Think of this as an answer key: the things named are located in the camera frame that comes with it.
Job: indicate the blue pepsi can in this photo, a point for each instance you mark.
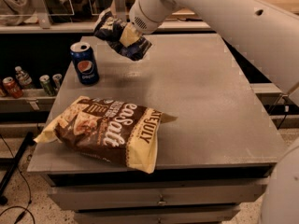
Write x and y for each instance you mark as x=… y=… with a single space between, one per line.
x=84 y=63

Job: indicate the grey cabinet drawer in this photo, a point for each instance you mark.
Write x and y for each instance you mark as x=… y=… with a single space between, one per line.
x=159 y=194
x=209 y=214

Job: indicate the red soda can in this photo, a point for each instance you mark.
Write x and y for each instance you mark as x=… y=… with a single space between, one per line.
x=12 y=87

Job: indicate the grey cloth bundle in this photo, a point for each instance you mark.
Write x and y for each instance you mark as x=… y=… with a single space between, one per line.
x=16 y=12

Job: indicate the middle metal bracket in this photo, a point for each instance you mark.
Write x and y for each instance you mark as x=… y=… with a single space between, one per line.
x=120 y=8

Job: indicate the green soda can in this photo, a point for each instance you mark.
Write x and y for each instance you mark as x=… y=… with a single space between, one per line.
x=46 y=85

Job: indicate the left metal bracket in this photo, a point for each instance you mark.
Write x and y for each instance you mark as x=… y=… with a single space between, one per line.
x=42 y=13

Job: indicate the clear water bottle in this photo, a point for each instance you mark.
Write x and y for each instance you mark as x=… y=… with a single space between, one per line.
x=24 y=78

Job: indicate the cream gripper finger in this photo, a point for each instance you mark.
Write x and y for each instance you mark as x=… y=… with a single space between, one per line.
x=129 y=34

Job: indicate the brown sea salt chip bag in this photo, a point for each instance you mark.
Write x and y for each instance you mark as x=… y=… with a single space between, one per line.
x=109 y=130

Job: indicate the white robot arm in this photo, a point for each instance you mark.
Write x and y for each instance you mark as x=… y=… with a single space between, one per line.
x=269 y=37

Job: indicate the blue chip bag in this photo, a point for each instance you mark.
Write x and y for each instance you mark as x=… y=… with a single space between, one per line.
x=108 y=28

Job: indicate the metal bracket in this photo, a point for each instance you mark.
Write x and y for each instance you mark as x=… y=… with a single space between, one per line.
x=42 y=13
x=120 y=8

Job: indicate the silver soda can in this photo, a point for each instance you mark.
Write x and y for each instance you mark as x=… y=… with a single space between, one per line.
x=57 y=79

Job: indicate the grey cabinet lower drawer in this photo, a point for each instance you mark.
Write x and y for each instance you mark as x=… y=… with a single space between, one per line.
x=209 y=214

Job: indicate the grey cabinet top drawer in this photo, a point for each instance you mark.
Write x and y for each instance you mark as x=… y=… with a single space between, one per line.
x=159 y=194

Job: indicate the black stand leg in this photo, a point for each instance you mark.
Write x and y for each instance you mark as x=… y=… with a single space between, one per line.
x=9 y=165

